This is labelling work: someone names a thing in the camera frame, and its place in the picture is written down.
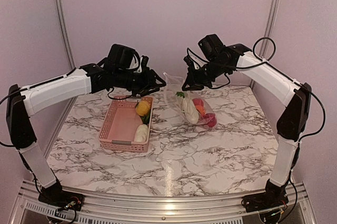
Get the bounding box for left aluminium frame post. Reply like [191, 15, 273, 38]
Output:
[54, 0, 76, 69]

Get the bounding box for yellow toy lemon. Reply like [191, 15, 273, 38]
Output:
[135, 100, 151, 116]

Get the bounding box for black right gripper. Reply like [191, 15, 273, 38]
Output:
[182, 58, 230, 91]

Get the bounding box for red toy apple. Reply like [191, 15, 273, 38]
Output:
[192, 98, 204, 107]
[203, 113, 217, 128]

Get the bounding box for aluminium front rail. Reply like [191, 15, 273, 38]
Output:
[10, 179, 316, 224]

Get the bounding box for aluminium frame post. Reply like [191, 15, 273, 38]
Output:
[54, 0, 76, 69]
[250, 0, 280, 90]

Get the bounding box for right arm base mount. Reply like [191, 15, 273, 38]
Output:
[241, 179, 289, 212]

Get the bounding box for white toy vegetable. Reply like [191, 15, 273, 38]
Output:
[133, 124, 148, 142]
[182, 98, 199, 124]

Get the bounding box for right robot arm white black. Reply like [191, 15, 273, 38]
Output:
[182, 34, 311, 207]

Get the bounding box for orange toy orange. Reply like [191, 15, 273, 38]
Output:
[195, 105, 206, 116]

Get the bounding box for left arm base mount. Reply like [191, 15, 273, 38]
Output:
[38, 181, 84, 211]

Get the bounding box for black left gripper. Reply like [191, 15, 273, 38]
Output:
[114, 65, 166, 96]

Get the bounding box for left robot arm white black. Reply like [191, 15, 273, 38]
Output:
[2, 44, 166, 206]

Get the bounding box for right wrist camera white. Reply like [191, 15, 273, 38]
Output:
[183, 47, 204, 73]

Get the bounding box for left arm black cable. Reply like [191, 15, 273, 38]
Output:
[0, 68, 132, 148]

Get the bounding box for right aluminium frame post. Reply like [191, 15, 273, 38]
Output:
[250, 0, 280, 90]

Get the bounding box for clear pink zip top bag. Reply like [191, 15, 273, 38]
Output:
[163, 72, 217, 129]

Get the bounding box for pink perforated plastic basket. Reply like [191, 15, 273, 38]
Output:
[98, 95, 154, 152]

